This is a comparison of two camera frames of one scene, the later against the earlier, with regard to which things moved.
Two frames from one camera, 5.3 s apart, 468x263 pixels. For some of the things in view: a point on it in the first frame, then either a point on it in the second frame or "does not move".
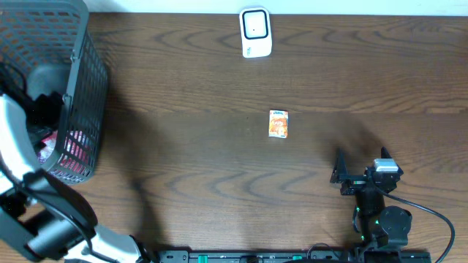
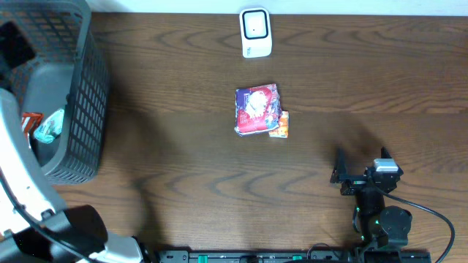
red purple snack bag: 77,153 -> 257,109
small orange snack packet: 278,123 does not move
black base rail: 291,256 does not move
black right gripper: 359,179 does not move
